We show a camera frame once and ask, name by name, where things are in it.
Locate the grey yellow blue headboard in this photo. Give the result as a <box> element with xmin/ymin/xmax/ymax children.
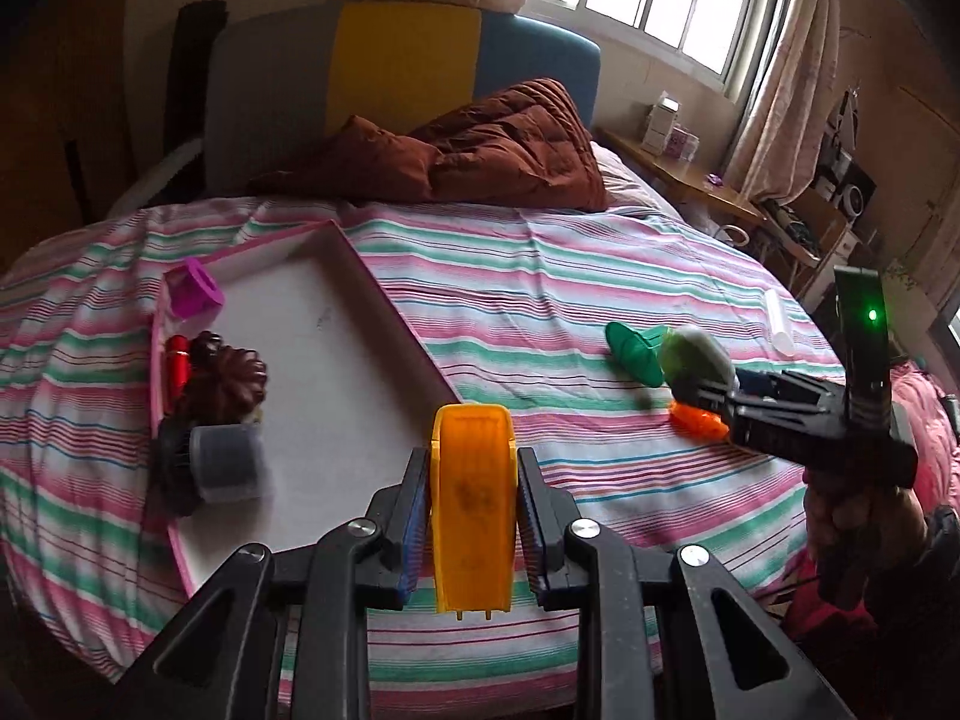
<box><xmin>204</xmin><ymin>1</ymin><xmax>602</xmax><ymax>196</ymax></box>

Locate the small white box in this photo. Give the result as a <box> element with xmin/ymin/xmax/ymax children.
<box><xmin>641</xmin><ymin>92</ymin><xmax>680</xmax><ymax>152</ymax></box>

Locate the pink green striped bedsheet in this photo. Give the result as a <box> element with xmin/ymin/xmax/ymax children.
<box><xmin>0</xmin><ymin>195</ymin><xmax>901</xmax><ymax>713</ymax></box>

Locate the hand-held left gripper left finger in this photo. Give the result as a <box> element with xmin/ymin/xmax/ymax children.
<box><xmin>116</xmin><ymin>448</ymin><xmax>434</xmax><ymax>720</ymax></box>

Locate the orange plastic block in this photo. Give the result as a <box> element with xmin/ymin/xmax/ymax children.
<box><xmin>669</xmin><ymin>400</ymin><xmax>731</xmax><ymax>442</ymax></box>

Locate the yellow plastic piece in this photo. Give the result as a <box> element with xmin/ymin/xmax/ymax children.
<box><xmin>429</xmin><ymin>403</ymin><xmax>518</xmax><ymax>620</ymax></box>

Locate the wooden wardrobe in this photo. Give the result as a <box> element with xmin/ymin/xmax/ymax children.
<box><xmin>0</xmin><ymin>0</ymin><xmax>181</xmax><ymax>256</ymax></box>

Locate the pale pillow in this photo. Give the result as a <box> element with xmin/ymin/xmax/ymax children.
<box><xmin>592</xmin><ymin>142</ymin><xmax>676</xmax><ymax>215</ymax></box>

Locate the white translucent tube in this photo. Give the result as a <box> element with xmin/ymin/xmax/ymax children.
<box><xmin>763</xmin><ymin>289</ymin><xmax>796</xmax><ymax>357</ymax></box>

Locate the dark pink cloth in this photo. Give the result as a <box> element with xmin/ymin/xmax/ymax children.
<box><xmin>780</xmin><ymin>364</ymin><xmax>960</xmax><ymax>720</ymax></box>

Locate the cluttered side desk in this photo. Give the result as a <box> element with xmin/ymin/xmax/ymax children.
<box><xmin>757</xmin><ymin>82</ymin><xmax>886</xmax><ymax>293</ymax></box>

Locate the black grey cylinder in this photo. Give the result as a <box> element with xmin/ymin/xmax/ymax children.
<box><xmin>154</xmin><ymin>420</ymin><xmax>275</xmax><ymax>517</ymax></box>

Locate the person's right hand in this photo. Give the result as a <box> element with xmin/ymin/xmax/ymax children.
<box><xmin>802</xmin><ymin>465</ymin><xmax>935</xmax><ymax>601</ymax></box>

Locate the purple plastic cup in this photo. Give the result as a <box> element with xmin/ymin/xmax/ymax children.
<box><xmin>163</xmin><ymin>257</ymin><xmax>226</xmax><ymax>320</ymax></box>

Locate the pink-edged white cardboard tray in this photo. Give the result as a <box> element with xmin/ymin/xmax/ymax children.
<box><xmin>148</xmin><ymin>219</ymin><xmax>464</xmax><ymax>601</ymax></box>

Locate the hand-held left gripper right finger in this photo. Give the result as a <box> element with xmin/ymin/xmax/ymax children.
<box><xmin>516</xmin><ymin>447</ymin><xmax>856</xmax><ymax>720</ymax></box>

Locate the wooden bedside shelf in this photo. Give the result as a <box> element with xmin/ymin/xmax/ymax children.
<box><xmin>596</xmin><ymin>127</ymin><xmax>766</xmax><ymax>230</ymax></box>

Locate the green grey round toy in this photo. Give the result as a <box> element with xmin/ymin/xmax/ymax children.
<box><xmin>658</xmin><ymin>326</ymin><xmax>740</xmax><ymax>400</ymax></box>

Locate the green plastic funnel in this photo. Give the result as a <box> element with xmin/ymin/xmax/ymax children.
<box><xmin>604</xmin><ymin>321</ymin><xmax>670</xmax><ymax>389</ymax></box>

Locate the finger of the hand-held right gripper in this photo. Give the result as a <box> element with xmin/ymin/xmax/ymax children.
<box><xmin>690</xmin><ymin>381</ymin><xmax>766</xmax><ymax>428</ymax></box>
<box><xmin>735</xmin><ymin>367</ymin><xmax>830</xmax><ymax>402</ymax></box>

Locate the dark brown plastic toy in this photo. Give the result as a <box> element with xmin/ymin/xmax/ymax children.
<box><xmin>180</xmin><ymin>330</ymin><xmax>269</xmax><ymax>425</ymax></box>

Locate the small red cylinder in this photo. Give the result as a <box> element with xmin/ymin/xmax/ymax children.
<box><xmin>165</xmin><ymin>336</ymin><xmax>194</xmax><ymax>400</ymax></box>

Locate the black rolled mat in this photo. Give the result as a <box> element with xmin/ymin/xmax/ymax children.
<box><xmin>163</xmin><ymin>0</ymin><xmax>227</xmax><ymax>158</ymax></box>

